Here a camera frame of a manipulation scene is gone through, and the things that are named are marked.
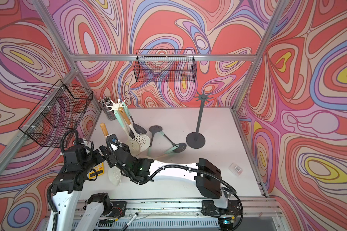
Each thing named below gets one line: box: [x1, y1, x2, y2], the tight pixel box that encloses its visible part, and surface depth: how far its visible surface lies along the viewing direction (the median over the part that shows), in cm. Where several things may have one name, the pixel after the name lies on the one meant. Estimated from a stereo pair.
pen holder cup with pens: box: [97, 96, 117, 121], surface depth 103 cm
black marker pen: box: [125, 212, 139, 227], surface depth 72 cm
